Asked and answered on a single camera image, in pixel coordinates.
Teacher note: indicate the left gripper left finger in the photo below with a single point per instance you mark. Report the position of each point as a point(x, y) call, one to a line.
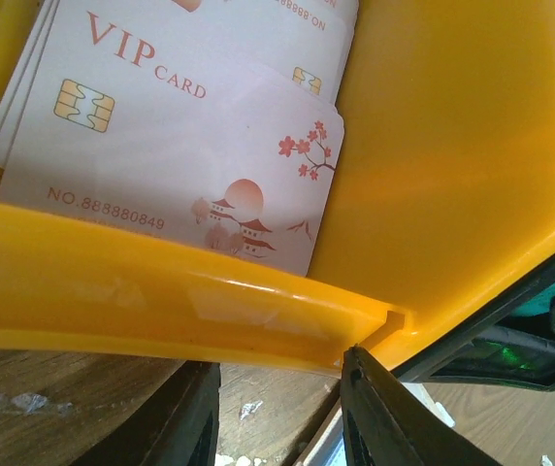
point(177, 425)

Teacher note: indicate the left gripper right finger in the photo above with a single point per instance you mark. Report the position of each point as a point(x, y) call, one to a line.
point(384, 424)

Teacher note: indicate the teal cards stack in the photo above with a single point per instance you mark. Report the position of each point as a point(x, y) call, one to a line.
point(538, 305)

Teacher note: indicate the black bin right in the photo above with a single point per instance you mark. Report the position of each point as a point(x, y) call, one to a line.
point(471, 202)

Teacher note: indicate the yellow bin middle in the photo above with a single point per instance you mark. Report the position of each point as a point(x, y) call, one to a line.
point(73, 285)

